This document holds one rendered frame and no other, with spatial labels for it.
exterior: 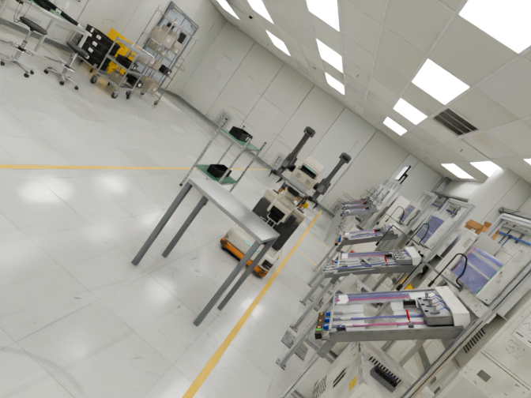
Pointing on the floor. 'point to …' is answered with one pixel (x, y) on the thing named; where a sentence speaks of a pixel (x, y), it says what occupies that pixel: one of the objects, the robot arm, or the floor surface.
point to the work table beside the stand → (247, 217)
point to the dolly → (97, 49)
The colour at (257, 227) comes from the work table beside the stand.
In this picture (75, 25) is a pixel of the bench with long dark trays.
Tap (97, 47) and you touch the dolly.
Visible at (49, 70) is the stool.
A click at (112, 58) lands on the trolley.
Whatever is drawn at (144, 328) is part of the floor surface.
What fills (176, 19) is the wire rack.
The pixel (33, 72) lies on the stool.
